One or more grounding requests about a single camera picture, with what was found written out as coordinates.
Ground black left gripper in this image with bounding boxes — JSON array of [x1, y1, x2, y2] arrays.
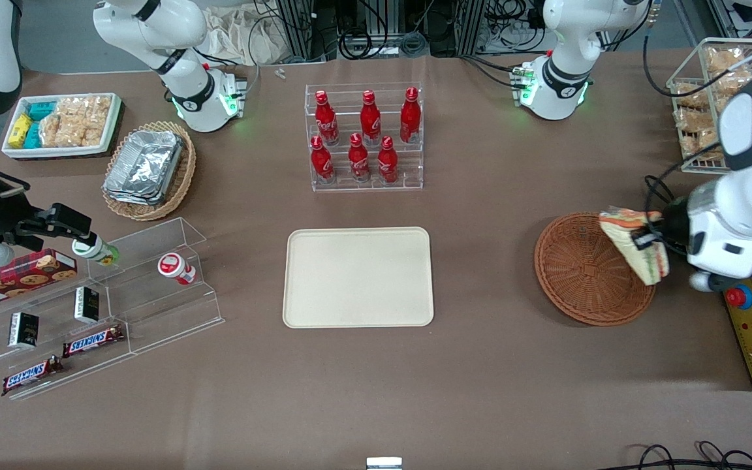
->
[[632, 195, 694, 257]]

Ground triangular sandwich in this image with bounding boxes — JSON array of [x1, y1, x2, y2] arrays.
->
[[599, 208, 670, 287]]

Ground round brown wicker basket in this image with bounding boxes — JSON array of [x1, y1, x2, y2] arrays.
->
[[534, 212, 656, 327]]

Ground oval light wicker basket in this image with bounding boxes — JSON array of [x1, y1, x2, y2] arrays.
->
[[102, 121, 197, 221]]

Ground beige rectangular tray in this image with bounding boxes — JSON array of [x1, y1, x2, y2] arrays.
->
[[283, 227, 434, 328]]

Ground green capped sunflower jar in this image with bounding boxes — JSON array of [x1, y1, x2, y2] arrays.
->
[[72, 238, 119, 266]]

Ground red tartan cookie box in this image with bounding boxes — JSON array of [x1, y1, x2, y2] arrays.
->
[[0, 249, 78, 311]]

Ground small black box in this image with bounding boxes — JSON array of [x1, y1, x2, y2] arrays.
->
[[8, 312, 40, 349], [74, 287, 101, 324]]

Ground clear bag of rice crackers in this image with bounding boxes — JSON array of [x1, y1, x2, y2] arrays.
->
[[56, 96, 112, 118], [40, 114, 112, 148]]

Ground yellow snack packet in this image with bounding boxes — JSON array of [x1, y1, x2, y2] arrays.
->
[[8, 114, 33, 148]]

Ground clear bag of biscuits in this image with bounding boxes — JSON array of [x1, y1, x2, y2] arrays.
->
[[680, 124, 723, 164], [674, 82, 719, 118], [706, 47, 752, 78]]

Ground stack of foil trays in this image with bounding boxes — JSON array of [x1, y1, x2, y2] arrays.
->
[[105, 129, 184, 206]]

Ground white rectangular snack bin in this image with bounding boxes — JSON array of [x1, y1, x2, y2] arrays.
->
[[2, 93, 122, 159]]

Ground Snickers chocolate bar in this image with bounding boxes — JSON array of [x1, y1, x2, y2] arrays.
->
[[1, 356, 65, 397], [63, 324, 125, 358]]

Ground clear acrylic stepped display stand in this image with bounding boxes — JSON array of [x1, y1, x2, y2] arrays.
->
[[0, 217, 225, 400]]

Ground red capped small jar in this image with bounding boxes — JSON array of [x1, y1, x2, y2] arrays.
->
[[157, 253, 197, 286]]

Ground red cola bottle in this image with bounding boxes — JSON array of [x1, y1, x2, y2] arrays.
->
[[315, 90, 340, 146], [399, 87, 422, 144], [377, 136, 399, 184], [360, 90, 382, 146], [311, 136, 336, 185], [349, 133, 371, 183]]

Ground white crumpled cloth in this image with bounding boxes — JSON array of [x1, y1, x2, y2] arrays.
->
[[203, 5, 300, 66]]

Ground clear acrylic bottle rack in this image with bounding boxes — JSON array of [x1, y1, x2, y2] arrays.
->
[[304, 83, 424, 192]]

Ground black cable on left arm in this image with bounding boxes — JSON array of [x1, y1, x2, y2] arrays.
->
[[642, 33, 700, 219]]

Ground white wire basket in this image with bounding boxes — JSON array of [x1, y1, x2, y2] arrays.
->
[[666, 38, 752, 174]]

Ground black cables at arm base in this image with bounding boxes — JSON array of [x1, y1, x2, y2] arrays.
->
[[460, 54, 528, 89]]

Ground black cables on floor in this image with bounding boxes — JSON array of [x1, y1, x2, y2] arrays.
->
[[611, 442, 752, 470]]

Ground aluminium frame with cables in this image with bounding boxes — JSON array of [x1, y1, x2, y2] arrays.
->
[[272, 0, 550, 63]]

